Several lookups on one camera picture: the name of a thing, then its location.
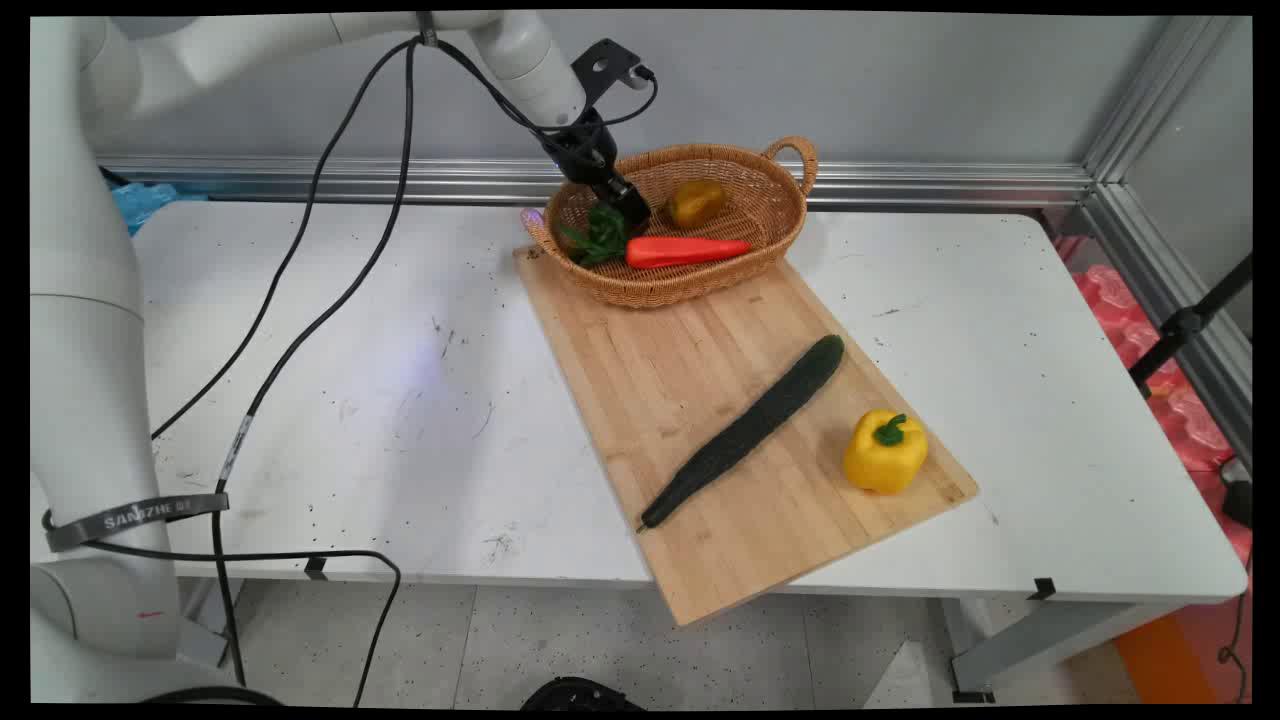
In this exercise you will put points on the small black device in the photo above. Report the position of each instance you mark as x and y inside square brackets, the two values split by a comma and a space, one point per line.
[1238, 495]

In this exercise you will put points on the dark green toy cucumber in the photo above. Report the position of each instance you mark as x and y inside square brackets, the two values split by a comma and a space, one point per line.
[745, 432]

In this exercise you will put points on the woven wicker basket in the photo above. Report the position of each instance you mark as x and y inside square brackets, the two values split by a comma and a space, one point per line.
[690, 285]

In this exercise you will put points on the black tape tab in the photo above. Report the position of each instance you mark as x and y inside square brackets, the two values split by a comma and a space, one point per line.
[316, 568]
[1043, 588]

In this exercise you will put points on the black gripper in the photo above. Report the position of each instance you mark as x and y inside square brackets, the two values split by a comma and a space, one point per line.
[582, 150]

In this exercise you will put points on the bamboo cutting board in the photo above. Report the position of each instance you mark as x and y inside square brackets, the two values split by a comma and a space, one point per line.
[700, 400]

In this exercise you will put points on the black round floor object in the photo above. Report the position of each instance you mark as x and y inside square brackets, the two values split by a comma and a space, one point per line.
[580, 694]

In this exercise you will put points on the horizontal aluminium frame rail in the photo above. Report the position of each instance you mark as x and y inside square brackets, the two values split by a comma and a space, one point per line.
[900, 183]

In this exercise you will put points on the blue plastic bag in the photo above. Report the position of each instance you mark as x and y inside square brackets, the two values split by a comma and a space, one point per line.
[145, 200]

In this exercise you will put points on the orange toy carrot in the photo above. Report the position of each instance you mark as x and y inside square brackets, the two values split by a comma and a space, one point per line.
[685, 250]

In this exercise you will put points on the upright aluminium frame post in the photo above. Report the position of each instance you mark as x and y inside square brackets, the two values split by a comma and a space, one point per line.
[1160, 90]

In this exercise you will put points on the orange floor mat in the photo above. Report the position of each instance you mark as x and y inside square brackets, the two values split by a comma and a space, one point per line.
[1170, 660]

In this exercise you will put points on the brownish yellow toy vegetable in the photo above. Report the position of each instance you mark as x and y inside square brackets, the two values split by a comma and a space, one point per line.
[696, 203]

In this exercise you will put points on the pink bubble wrap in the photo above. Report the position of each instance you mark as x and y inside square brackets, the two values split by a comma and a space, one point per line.
[1180, 410]

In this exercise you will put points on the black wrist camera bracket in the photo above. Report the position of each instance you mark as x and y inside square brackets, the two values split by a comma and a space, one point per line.
[606, 64]

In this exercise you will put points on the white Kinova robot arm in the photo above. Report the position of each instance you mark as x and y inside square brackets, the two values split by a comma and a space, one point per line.
[82, 300]

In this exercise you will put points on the grey table leg frame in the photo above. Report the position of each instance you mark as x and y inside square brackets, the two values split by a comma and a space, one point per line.
[1040, 640]

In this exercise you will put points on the yellow toy bell pepper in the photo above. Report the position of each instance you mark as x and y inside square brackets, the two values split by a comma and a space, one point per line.
[885, 460]

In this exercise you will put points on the black tripod leg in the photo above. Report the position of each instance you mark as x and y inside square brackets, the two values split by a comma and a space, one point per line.
[1185, 322]

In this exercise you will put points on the slanting aluminium frame rail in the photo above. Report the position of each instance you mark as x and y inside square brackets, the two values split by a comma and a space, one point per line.
[1190, 320]

